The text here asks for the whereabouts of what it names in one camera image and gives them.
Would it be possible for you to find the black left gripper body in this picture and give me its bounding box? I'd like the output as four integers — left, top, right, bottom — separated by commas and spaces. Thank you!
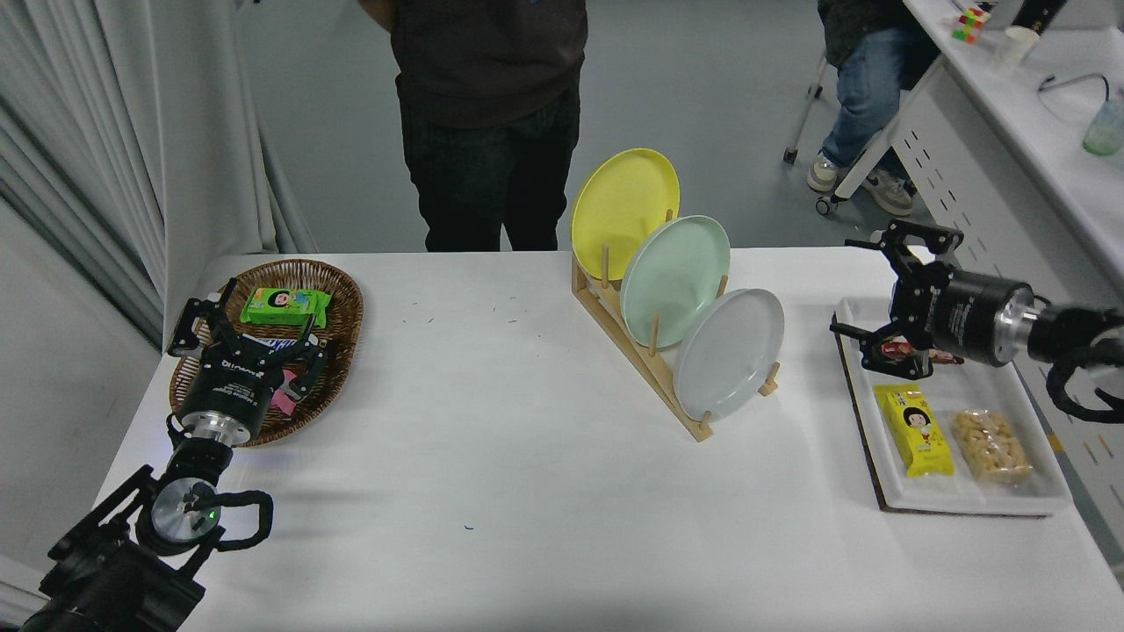
178, 338, 305, 424

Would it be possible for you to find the black desk cable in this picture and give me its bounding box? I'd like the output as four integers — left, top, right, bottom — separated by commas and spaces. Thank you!
1039, 72, 1113, 102

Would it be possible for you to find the colourful puzzle cube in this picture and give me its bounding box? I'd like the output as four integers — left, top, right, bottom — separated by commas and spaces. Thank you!
951, 5, 991, 43

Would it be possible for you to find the grey plate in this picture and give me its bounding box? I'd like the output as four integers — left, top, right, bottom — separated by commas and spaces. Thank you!
673, 288, 787, 422

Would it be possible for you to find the red snack bar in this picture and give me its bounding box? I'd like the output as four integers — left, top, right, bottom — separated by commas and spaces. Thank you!
878, 341, 965, 365

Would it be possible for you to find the green snack pack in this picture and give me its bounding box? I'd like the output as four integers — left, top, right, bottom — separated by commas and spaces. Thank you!
240, 286, 333, 330

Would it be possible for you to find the mint green plate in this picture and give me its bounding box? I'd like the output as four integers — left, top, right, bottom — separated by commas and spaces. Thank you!
619, 215, 732, 349

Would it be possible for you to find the pale green glass cup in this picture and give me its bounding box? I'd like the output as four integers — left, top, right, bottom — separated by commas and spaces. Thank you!
1083, 98, 1124, 159

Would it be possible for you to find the yellow snack pack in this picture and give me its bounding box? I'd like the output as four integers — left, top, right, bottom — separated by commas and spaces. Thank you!
873, 384, 956, 479

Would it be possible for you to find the wooden plate rack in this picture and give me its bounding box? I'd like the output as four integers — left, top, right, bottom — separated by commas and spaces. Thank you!
571, 209, 782, 442

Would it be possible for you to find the brown wicker basket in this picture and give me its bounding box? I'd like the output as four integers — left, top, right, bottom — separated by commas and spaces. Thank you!
169, 258, 365, 449

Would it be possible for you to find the black object on desk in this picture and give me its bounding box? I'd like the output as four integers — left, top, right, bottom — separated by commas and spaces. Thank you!
1010, 0, 1068, 36

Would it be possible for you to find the pink snack packet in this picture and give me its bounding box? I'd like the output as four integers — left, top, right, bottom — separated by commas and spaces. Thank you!
270, 369, 310, 415

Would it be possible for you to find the white paper cup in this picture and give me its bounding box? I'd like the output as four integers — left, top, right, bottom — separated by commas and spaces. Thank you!
992, 25, 1041, 71

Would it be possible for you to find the yellow plate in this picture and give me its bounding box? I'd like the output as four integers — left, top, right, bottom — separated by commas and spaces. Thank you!
571, 147, 681, 282

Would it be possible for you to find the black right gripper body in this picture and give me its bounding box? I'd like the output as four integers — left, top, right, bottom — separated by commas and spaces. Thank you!
890, 263, 1025, 364

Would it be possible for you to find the white perforated desk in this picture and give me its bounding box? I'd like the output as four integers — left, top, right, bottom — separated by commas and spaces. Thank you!
891, 0, 1124, 563

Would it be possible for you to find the seated person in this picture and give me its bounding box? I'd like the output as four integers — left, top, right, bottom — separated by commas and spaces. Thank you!
806, 0, 942, 218

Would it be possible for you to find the grey curtain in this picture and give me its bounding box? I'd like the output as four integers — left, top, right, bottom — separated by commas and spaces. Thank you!
0, 0, 319, 352

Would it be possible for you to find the white rectangular tray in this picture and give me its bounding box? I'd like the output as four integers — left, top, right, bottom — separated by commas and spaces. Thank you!
832, 297, 1074, 517

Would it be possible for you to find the white wheeled chair frame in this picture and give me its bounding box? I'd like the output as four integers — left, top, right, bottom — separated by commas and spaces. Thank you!
783, 51, 945, 219

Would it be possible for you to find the standing person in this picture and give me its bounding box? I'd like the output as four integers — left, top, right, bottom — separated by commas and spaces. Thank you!
356, 0, 589, 254

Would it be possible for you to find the clear bag of crackers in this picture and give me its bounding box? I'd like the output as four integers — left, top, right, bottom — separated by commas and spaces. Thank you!
951, 408, 1034, 485

